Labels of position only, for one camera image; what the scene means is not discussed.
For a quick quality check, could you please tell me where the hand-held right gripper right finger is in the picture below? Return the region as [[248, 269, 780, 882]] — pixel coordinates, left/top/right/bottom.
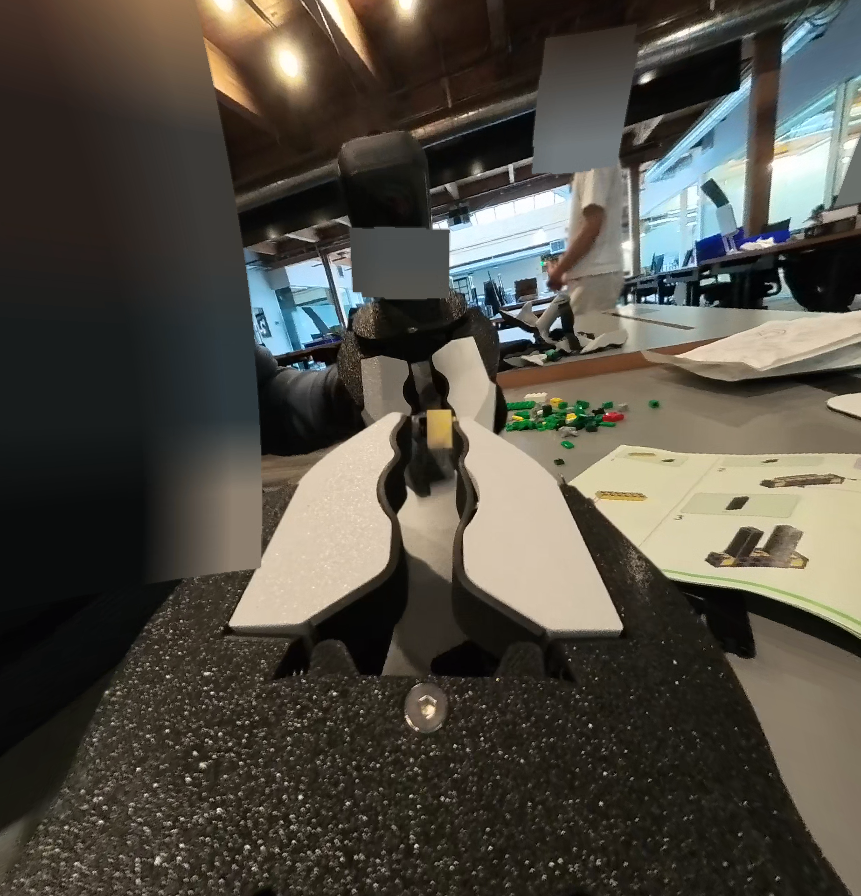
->
[[453, 419, 625, 642]]

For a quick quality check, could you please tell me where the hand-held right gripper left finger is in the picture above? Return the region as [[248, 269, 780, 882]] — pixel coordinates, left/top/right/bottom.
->
[[228, 412, 412, 638]]

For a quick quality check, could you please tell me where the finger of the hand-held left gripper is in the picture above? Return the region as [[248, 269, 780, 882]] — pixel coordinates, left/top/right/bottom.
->
[[429, 335, 508, 436], [359, 356, 412, 431]]

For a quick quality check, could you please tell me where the tan and black brick assembly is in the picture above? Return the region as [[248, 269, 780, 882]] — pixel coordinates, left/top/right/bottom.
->
[[404, 408, 457, 499]]

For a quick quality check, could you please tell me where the person's left forearm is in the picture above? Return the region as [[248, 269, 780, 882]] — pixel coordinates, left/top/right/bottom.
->
[[257, 346, 366, 457]]

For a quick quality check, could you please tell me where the grey desk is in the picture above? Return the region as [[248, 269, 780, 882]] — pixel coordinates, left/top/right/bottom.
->
[[0, 364, 861, 896]]

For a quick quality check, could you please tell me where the background work desk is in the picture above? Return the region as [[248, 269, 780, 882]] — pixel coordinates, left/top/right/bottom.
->
[[628, 213, 861, 312]]

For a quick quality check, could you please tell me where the torn white paper bag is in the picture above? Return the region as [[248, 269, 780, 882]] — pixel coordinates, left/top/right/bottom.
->
[[499, 293, 629, 370]]

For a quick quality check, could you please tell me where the pile of colourful bricks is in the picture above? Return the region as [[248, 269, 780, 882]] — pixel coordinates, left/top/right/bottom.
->
[[504, 394, 664, 451]]

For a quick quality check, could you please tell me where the brick building instruction booklet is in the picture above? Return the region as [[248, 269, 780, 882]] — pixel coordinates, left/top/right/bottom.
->
[[567, 450, 861, 653]]

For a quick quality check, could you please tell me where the grey table with wooden edge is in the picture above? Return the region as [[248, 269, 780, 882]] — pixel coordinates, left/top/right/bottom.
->
[[497, 301, 861, 393]]

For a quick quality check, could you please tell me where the round ceiling light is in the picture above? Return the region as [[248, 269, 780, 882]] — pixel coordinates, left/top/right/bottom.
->
[[271, 41, 307, 84]]

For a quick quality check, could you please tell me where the wooden pillar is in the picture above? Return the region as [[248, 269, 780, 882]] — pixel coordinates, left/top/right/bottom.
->
[[744, 28, 783, 239]]

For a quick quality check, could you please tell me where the metal ceiling duct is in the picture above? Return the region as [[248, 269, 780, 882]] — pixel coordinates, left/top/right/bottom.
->
[[235, 10, 861, 211]]

